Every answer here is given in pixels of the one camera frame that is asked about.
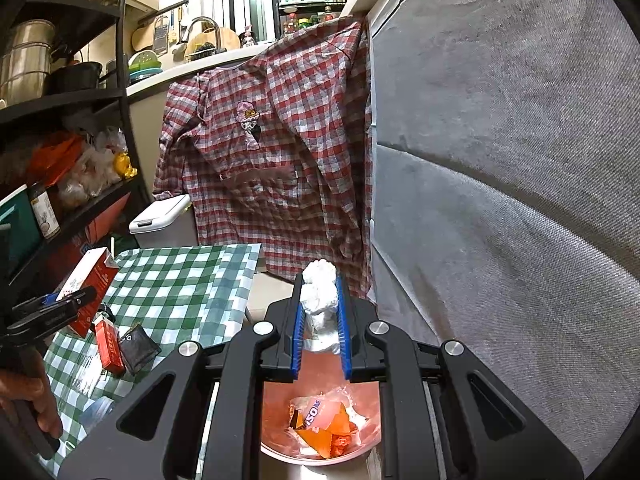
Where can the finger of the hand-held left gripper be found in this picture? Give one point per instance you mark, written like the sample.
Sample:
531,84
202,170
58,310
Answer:
82,294
47,299

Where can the white kitchen counter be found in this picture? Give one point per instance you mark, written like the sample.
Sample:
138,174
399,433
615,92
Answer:
200,67

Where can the orange plastic wrapper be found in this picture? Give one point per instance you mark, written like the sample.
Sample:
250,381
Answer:
345,444

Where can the red plaid shirt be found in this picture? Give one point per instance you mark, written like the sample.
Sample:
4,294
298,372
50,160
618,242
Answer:
275,185

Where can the black spice rack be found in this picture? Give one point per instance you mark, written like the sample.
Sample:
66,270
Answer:
280,15

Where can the white tissue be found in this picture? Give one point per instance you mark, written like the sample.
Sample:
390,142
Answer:
320,290

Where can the pink plastic bin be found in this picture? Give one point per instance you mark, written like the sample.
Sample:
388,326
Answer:
280,405

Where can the red box with blue label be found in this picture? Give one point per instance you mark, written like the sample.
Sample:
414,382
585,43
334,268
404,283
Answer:
107,217

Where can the person's left hand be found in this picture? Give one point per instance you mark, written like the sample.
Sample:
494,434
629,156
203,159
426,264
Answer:
30,390

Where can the yellow figurine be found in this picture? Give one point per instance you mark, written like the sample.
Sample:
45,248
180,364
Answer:
125,165

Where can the labelled jar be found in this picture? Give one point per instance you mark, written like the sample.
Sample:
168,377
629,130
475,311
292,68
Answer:
45,215

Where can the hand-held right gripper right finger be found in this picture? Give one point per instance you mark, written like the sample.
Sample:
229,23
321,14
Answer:
345,330

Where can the black shelf rack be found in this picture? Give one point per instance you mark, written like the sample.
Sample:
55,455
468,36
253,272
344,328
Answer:
65,100

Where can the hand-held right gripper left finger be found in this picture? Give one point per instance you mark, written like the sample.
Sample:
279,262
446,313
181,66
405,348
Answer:
297,330

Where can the wooden cutting board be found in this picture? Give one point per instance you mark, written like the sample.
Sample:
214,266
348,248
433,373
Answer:
230,37

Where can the dark grey pouch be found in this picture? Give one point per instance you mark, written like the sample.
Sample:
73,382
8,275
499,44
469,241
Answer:
137,347

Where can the green checked tablecloth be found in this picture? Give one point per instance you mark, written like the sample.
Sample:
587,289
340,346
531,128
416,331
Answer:
175,285

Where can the grey cloth cover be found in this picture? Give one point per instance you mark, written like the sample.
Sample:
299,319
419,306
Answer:
500,160

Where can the teal storage box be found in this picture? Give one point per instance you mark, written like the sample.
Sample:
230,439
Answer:
17,230

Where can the black pot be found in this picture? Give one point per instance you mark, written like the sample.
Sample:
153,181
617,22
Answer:
75,77

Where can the stack of green bowls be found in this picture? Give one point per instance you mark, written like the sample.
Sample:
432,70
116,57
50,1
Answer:
145,67

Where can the white lidded trash can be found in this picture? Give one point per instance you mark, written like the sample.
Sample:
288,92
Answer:
160,215

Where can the clear plastic bag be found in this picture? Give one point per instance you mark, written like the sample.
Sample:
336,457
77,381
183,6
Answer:
87,372

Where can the steel pot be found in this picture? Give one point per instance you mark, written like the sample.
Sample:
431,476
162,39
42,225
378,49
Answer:
25,60

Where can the blue face mask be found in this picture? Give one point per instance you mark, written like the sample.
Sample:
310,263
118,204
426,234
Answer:
95,410

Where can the red cigarette pack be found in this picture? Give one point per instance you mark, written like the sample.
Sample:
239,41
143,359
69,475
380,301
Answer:
111,350

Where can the row of condiment bottles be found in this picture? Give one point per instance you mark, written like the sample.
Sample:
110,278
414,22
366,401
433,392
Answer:
305,22

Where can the steel faucet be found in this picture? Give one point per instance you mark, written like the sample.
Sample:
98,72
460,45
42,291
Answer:
205,22

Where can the metal grater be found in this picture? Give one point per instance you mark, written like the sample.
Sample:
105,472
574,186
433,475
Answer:
159,35

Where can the orange shopping bag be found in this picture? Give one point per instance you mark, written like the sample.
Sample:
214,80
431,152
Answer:
55,155

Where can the clear bags of food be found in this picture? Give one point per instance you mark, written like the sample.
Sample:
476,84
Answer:
85,180

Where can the orange snack bag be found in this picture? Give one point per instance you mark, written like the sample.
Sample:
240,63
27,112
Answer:
320,442

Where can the red and white carton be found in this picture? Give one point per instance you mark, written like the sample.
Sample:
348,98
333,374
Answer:
92,275

